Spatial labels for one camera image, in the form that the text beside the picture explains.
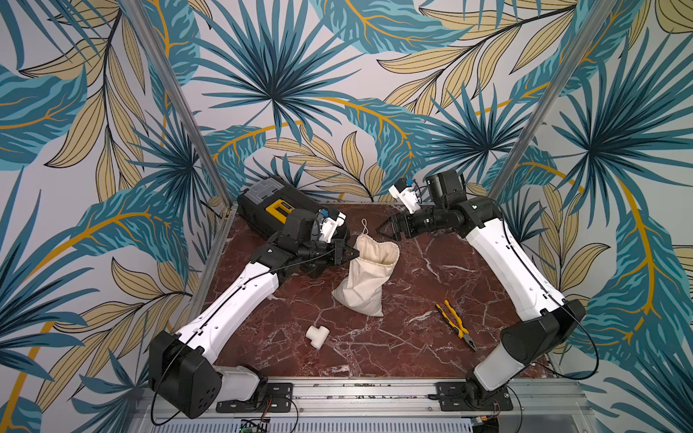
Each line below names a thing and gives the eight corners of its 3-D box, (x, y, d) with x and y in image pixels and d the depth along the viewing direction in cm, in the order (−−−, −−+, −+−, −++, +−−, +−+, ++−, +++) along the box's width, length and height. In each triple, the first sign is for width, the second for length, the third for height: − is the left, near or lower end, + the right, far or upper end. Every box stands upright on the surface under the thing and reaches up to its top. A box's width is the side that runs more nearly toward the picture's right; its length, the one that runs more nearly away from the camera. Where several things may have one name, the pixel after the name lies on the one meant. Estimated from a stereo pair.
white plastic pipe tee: (303, 340, 85) (302, 337, 83) (314, 324, 89) (313, 320, 86) (319, 350, 84) (318, 347, 81) (329, 333, 87) (329, 329, 84)
